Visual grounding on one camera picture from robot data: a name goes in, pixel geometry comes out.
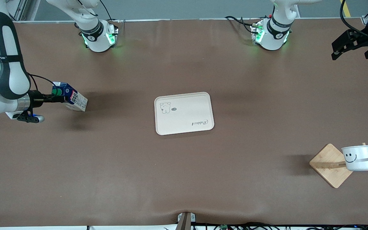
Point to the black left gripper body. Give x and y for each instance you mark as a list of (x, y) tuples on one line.
[(360, 38)]

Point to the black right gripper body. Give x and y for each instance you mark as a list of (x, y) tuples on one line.
[(36, 97)]

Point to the blue milk carton green cap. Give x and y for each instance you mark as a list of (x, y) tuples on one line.
[(75, 99)]

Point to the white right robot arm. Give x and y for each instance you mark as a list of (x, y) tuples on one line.
[(91, 38)]

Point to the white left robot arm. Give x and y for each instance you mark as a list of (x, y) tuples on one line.
[(276, 38)]

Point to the wooden cup rack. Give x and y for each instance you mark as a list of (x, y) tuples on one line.
[(327, 161)]

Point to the brown table mat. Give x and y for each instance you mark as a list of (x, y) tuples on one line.
[(139, 175)]

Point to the beige plastic tray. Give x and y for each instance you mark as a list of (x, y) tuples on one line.
[(184, 118)]

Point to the small green circuit board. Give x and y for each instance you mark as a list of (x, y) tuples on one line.
[(224, 227)]

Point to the metal clamp bracket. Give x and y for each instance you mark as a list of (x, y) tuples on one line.
[(186, 222)]

